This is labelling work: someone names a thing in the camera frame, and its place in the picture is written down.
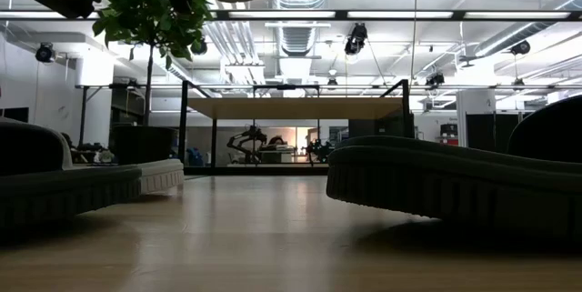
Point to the black ceiling spotlight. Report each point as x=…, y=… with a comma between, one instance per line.
x=44, y=53
x=521, y=47
x=435, y=79
x=355, y=39
x=200, y=47

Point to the silver ventilation duct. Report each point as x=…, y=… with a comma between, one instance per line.
x=298, y=39

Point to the black partition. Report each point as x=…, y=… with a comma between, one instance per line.
x=491, y=130

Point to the black aluminium rig frame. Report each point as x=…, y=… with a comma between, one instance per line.
x=263, y=170

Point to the green plant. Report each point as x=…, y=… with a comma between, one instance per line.
x=143, y=146

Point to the black slide sandal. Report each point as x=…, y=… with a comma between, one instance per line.
x=68, y=196
x=432, y=183

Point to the white pillar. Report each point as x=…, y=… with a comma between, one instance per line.
x=475, y=119

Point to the wooden shelf black metal legs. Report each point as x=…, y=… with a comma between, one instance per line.
x=295, y=107

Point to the person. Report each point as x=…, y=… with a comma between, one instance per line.
x=275, y=140

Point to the black background robot arm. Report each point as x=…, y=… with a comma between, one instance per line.
x=247, y=137

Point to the black wall screen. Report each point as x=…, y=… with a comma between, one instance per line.
x=13, y=115

